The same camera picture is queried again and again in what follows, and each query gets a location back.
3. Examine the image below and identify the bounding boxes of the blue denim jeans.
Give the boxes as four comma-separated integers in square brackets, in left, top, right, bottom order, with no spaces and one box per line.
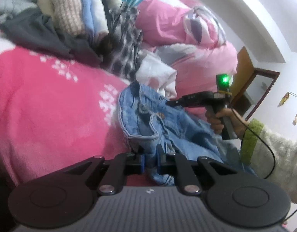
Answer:
[118,82,254,186]

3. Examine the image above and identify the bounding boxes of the person's right hand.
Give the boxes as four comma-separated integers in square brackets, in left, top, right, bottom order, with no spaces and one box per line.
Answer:
[205,108,248,140]

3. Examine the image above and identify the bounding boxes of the brown wooden door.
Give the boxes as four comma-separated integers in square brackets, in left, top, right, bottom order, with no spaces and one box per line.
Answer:
[230,47,254,97]

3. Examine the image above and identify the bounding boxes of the pink grey quilt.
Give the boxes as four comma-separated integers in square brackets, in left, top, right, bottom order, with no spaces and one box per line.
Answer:
[135,0,239,122]

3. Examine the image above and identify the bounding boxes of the white crumpled garment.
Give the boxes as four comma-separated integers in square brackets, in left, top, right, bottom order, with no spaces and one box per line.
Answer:
[135,49,177,99]

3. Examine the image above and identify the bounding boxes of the pink floral bed blanket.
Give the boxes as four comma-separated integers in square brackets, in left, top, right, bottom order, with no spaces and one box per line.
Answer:
[0,31,128,185]

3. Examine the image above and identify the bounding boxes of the black white plaid shirt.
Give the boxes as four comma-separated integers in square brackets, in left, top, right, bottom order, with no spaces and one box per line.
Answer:
[96,2,143,81]

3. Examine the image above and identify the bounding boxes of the light blue folded garment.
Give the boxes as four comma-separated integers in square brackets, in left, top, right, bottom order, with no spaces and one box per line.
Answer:
[81,0,109,45]

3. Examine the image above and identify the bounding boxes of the dark grey garment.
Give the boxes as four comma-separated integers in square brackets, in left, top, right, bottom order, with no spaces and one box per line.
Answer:
[0,8,101,67]

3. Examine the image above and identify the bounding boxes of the beige knitted sweater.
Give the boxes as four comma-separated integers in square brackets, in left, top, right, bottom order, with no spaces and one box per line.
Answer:
[37,0,86,37]

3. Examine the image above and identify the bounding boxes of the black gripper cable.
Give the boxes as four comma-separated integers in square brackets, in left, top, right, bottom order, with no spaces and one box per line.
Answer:
[230,106,277,180]

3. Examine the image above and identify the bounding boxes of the yellow wall hook ornament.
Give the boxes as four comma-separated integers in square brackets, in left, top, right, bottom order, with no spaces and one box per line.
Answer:
[277,92,297,126]

